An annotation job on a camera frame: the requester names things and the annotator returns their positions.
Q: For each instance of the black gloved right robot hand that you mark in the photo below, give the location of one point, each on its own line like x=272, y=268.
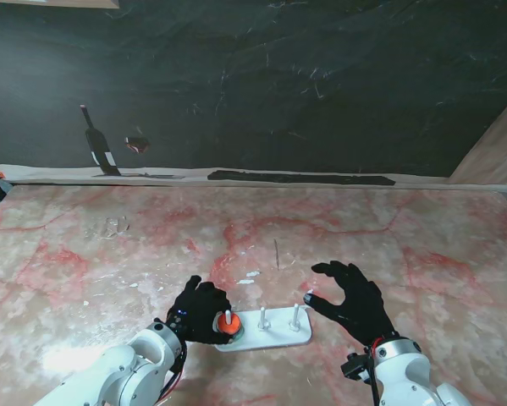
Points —
x=363, y=304

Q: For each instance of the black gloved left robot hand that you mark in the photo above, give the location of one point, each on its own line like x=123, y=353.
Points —
x=198, y=313

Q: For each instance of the white Hanoi tower base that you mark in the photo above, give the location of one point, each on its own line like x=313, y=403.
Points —
x=278, y=336

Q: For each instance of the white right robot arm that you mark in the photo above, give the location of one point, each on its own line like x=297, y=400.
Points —
x=405, y=372

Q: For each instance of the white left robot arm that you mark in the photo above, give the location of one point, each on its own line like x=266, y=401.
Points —
x=130, y=372

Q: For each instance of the leaning wooden plank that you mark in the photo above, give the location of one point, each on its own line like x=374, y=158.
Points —
x=494, y=148

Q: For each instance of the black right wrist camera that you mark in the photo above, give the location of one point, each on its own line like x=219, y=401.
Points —
x=354, y=368

